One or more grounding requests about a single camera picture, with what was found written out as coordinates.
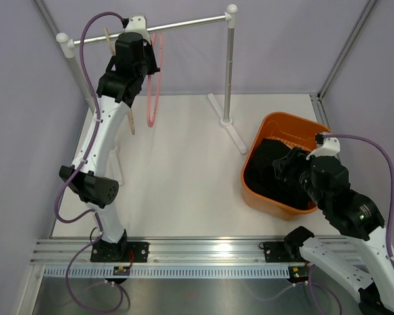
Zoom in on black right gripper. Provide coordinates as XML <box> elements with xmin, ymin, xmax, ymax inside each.
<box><xmin>272</xmin><ymin>146</ymin><xmax>327</xmax><ymax>209</ymax></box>

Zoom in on black shorts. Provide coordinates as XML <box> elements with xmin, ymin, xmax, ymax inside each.
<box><xmin>246</xmin><ymin>137</ymin><xmax>317</xmax><ymax>211</ymax></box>

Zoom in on beige wooden hanger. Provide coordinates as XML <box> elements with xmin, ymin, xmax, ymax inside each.
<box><xmin>104</xmin><ymin>27</ymin><xmax>135</xmax><ymax>135</ymax></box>

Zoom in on pink plastic hanger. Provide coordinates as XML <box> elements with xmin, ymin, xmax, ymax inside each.
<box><xmin>146</xmin><ymin>31</ymin><xmax>165</xmax><ymax>128</ymax></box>

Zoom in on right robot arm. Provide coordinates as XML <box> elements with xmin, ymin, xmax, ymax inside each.
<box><xmin>273</xmin><ymin>148</ymin><xmax>394</xmax><ymax>314</ymax></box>

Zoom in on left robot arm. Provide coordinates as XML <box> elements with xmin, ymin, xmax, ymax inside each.
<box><xmin>59</xmin><ymin>32</ymin><xmax>160</xmax><ymax>263</ymax></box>

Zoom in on orange plastic basket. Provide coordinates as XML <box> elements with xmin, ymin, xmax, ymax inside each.
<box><xmin>240</xmin><ymin>112</ymin><xmax>331</xmax><ymax>221</ymax></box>

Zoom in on white clothes rack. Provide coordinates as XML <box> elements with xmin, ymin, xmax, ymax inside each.
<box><xmin>55</xmin><ymin>4</ymin><xmax>248</xmax><ymax>154</ymax></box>

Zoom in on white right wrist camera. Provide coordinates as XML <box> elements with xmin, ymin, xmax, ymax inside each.
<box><xmin>306</xmin><ymin>133</ymin><xmax>340</xmax><ymax>160</ymax></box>

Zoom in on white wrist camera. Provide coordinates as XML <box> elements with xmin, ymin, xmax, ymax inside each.
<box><xmin>306</xmin><ymin>133</ymin><xmax>340</xmax><ymax>160</ymax></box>
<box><xmin>124</xmin><ymin>14</ymin><xmax>152</xmax><ymax>43</ymax></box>

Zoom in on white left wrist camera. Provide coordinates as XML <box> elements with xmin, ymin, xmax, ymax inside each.
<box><xmin>124</xmin><ymin>14</ymin><xmax>152</xmax><ymax>43</ymax></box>

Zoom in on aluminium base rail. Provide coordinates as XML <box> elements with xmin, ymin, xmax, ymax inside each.
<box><xmin>32</xmin><ymin>237</ymin><xmax>362</xmax><ymax>266</ymax></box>

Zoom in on white slotted cable duct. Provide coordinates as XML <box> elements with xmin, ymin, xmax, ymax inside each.
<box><xmin>44</xmin><ymin>264</ymin><xmax>292</xmax><ymax>279</ymax></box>

